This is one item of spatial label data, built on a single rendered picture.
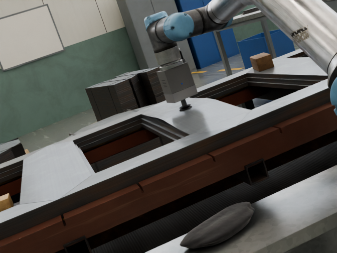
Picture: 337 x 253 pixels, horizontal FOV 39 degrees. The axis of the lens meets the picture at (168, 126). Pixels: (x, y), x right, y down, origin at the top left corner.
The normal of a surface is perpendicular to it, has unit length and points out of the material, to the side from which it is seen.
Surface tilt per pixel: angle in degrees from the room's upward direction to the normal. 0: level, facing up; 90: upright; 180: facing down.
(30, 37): 90
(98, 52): 90
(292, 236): 90
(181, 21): 90
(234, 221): 17
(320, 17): 45
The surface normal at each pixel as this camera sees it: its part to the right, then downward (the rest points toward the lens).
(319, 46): -0.81, 0.12
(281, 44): 0.40, 0.07
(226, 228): -0.16, -0.88
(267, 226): -0.32, -0.92
